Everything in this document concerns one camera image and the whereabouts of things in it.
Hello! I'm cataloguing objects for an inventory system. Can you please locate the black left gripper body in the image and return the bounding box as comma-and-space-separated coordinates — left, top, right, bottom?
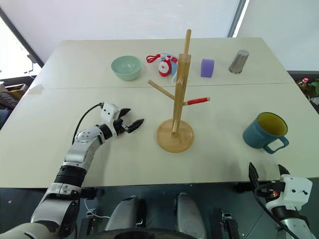
113, 118, 130, 136

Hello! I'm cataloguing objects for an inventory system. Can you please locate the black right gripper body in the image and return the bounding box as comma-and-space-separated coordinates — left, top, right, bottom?
256, 181, 285, 200

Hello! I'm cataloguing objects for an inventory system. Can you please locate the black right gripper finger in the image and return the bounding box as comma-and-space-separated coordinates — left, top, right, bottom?
248, 162, 262, 194
277, 164, 291, 177

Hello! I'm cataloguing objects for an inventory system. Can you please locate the wooden mug tree stand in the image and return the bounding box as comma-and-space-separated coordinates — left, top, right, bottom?
147, 29, 212, 153

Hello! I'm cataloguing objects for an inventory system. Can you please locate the steel tumbler cup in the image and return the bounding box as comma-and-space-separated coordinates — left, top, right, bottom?
228, 49, 250, 75

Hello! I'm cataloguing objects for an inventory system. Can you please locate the mint green bowl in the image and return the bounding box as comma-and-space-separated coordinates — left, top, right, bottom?
111, 55, 143, 82

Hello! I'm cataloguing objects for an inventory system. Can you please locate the blue mug yellow inside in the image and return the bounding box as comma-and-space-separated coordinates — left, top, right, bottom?
242, 112, 290, 155

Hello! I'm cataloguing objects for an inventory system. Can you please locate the red white santa pouch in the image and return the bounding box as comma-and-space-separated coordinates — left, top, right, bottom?
146, 53, 179, 78

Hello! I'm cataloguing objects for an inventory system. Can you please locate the silver robot leg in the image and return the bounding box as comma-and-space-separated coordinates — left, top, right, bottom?
173, 192, 208, 239
104, 195, 147, 232

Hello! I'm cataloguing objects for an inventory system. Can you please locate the red capped bottle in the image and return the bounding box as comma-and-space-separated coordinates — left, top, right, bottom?
298, 78, 310, 95

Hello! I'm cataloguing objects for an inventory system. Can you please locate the purple sponge block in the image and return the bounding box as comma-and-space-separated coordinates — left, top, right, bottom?
200, 58, 216, 79

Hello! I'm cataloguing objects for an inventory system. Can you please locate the dark round robot waist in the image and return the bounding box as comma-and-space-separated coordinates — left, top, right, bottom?
84, 227, 201, 239

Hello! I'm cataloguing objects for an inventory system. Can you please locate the cardboard box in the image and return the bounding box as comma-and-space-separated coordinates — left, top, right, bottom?
4, 83, 27, 99

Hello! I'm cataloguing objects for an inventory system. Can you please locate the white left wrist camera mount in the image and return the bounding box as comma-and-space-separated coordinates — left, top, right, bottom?
100, 102, 121, 126

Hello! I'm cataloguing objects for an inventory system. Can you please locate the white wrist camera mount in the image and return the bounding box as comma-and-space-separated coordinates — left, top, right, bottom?
265, 174, 314, 209
100, 102, 121, 126

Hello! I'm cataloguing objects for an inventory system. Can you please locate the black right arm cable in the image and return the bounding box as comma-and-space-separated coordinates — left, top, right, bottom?
254, 184, 301, 239

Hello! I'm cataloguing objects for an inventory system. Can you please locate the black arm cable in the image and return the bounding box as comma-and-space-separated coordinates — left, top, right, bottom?
254, 184, 301, 239
72, 103, 104, 145

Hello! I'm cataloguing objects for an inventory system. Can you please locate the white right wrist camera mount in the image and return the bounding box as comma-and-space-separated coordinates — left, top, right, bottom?
265, 174, 314, 209

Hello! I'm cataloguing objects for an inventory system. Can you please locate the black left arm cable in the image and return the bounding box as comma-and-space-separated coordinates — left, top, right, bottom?
72, 103, 104, 145

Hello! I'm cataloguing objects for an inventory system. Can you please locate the white floor cable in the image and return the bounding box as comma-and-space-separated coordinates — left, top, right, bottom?
84, 198, 111, 220

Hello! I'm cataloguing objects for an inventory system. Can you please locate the dark slanted frame beam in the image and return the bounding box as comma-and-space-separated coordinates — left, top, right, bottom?
0, 6, 45, 68

